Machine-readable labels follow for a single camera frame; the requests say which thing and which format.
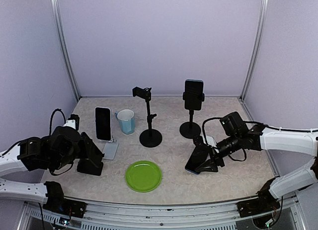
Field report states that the aluminium frame post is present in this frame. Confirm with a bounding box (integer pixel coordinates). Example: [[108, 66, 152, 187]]
[[50, 0, 81, 102], [240, 0, 269, 102]]

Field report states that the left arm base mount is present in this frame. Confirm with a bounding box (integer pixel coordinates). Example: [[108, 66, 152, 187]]
[[43, 198, 87, 219]]

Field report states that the black phone blue case bottom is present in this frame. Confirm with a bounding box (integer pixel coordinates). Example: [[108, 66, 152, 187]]
[[81, 132, 104, 166]]

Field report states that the tall black clamp stand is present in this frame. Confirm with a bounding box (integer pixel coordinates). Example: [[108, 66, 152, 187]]
[[132, 87, 162, 148]]

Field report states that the front aluminium rail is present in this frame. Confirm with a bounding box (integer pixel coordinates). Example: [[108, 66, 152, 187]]
[[16, 194, 308, 230]]

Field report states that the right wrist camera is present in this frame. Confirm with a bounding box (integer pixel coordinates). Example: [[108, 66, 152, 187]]
[[193, 136, 217, 148]]

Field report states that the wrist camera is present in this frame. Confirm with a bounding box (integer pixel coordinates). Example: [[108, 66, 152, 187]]
[[63, 114, 80, 131], [193, 136, 217, 148]]

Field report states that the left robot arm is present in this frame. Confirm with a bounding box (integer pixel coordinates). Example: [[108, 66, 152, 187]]
[[0, 126, 87, 213]]

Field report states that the right aluminium frame post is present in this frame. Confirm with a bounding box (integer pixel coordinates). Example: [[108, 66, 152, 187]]
[[240, 0, 269, 102]]

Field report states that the black folding phone stand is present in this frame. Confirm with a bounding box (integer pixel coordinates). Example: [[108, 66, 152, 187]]
[[77, 159, 104, 176]]

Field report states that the light blue mug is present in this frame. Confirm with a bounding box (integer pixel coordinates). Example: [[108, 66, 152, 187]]
[[115, 109, 135, 135]]

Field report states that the green plate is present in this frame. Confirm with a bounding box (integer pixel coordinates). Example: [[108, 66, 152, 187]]
[[125, 160, 162, 193]]

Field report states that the white folding phone stand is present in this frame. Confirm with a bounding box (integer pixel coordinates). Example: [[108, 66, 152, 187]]
[[102, 139, 119, 160]]

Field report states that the left aluminium frame post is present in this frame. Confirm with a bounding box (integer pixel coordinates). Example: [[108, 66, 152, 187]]
[[50, 0, 81, 102]]

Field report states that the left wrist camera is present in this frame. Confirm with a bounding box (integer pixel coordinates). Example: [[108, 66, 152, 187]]
[[63, 114, 80, 131]]

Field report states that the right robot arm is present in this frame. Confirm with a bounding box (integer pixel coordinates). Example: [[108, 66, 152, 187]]
[[193, 112, 318, 212]]

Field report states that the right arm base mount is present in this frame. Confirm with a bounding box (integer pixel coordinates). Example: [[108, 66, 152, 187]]
[[237, 198, 280, 218]]

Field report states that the short black clamp stand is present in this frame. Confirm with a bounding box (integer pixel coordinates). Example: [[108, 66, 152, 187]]
[[178, 90, 206, 139]]

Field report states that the black phone white case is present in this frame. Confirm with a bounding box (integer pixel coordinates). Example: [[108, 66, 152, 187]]
[[95, 107, 112, 141]]

